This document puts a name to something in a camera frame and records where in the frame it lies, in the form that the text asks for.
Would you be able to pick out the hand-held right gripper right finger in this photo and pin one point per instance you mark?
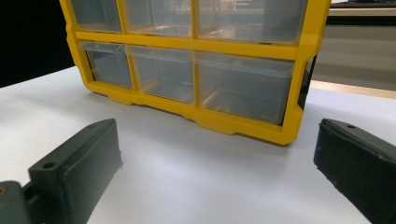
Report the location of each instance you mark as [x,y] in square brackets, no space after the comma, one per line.
[358,161]

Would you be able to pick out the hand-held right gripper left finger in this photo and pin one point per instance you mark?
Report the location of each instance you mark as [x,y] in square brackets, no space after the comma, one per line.
[77,168]

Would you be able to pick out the yellow drawer cabinet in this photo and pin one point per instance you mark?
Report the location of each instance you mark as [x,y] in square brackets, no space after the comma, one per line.
[243,45]

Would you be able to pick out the grey desk with wooden edge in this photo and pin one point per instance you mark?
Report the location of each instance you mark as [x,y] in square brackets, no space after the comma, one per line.
[358,56]

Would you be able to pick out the clear plastic drawer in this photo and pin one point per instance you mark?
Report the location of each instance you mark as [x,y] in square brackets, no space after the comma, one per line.
[246,85]
[163,73]
[107,63]
[96,14]
[158,15]
[249,18]

